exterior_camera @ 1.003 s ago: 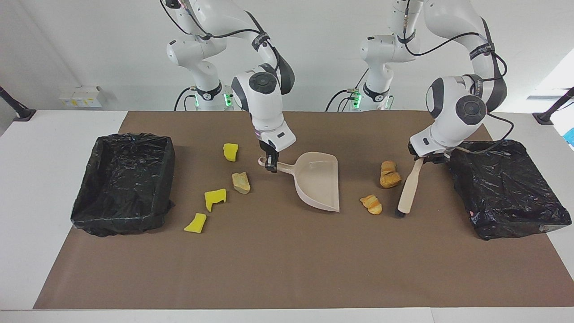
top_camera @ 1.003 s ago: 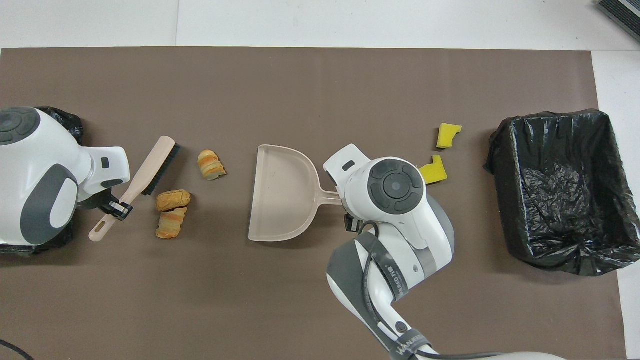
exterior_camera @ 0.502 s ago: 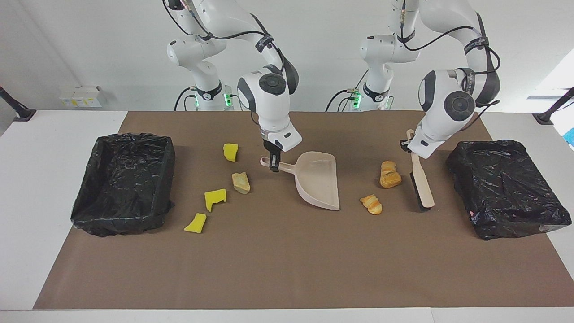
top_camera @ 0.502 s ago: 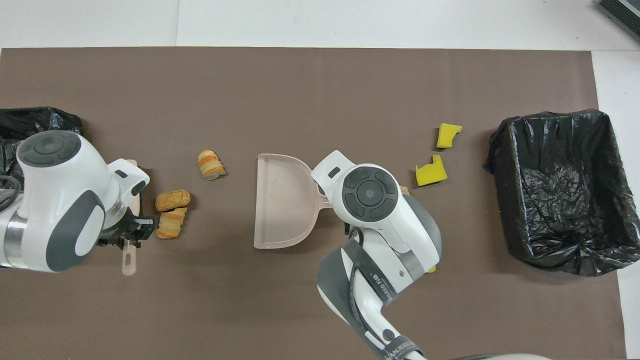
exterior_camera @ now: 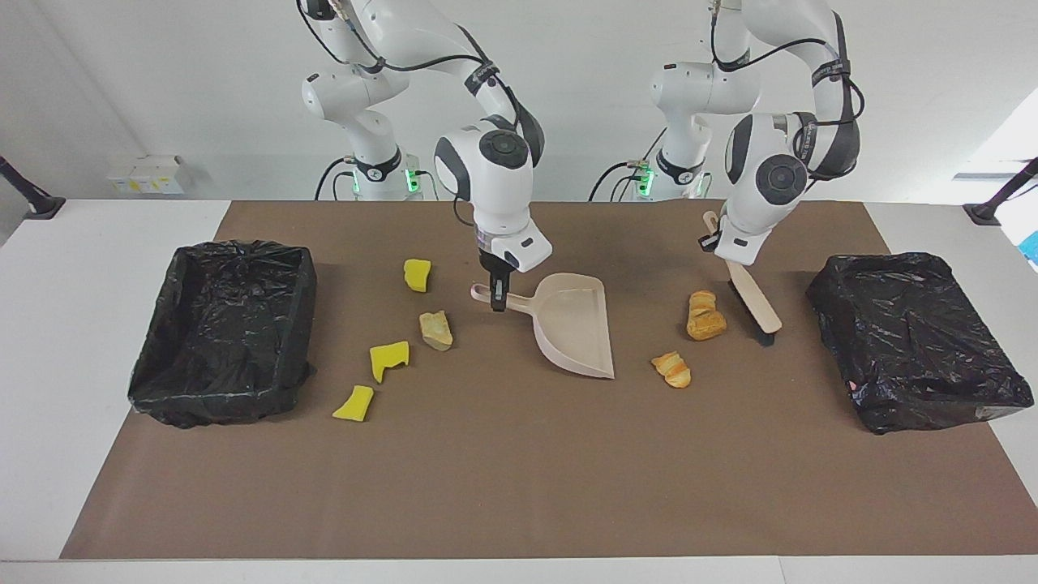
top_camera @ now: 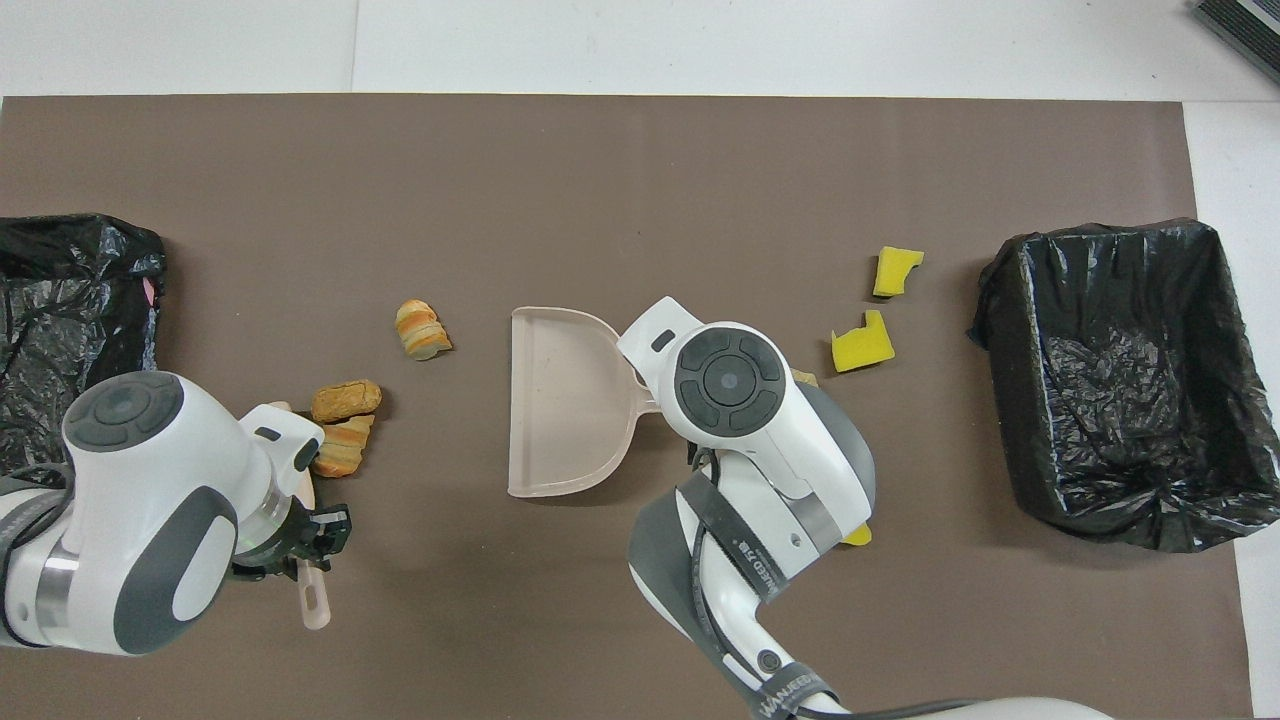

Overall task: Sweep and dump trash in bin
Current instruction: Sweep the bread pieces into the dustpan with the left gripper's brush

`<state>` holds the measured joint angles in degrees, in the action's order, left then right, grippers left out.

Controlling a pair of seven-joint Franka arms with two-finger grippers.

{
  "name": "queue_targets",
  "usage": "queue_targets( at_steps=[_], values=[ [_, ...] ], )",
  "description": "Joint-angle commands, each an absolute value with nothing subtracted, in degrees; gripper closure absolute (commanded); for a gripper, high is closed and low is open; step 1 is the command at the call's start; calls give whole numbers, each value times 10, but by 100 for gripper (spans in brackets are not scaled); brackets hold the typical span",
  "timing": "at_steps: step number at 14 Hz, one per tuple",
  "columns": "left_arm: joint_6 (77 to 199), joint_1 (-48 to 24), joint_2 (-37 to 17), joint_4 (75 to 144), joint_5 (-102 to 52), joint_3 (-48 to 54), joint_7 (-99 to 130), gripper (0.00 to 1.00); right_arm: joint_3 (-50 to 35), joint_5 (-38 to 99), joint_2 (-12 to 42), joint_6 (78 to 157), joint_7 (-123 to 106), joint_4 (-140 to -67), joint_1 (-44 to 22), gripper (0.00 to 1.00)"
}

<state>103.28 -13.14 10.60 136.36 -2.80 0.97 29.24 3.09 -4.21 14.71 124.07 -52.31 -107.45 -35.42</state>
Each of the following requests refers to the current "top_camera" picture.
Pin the brown bread roll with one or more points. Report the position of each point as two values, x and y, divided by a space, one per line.
346 400

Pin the beige plastic dustpan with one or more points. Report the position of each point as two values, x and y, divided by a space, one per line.
570 400

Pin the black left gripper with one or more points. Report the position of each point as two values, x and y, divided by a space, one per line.
290 535

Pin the dark grey slatted object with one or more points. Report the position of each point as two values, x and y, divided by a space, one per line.
1245 30

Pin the bin with black bag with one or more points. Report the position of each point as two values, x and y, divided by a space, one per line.
1130 400
60 300

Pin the brown table mat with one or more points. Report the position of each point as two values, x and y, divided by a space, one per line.
600 200

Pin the pale bread chunk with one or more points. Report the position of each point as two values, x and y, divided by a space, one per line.
806 378

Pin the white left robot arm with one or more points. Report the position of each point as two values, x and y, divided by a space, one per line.
130 500

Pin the pale yellow bread piece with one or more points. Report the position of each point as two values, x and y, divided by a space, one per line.
423 330

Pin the beige hand brush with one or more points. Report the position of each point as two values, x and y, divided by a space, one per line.
316 600

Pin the yellow sponge piece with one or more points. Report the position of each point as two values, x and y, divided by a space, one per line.
858 536
862 345
895 270

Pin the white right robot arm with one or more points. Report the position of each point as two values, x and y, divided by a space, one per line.
760 450

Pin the striped croissant bread piece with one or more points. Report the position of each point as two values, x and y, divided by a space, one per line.
343 447

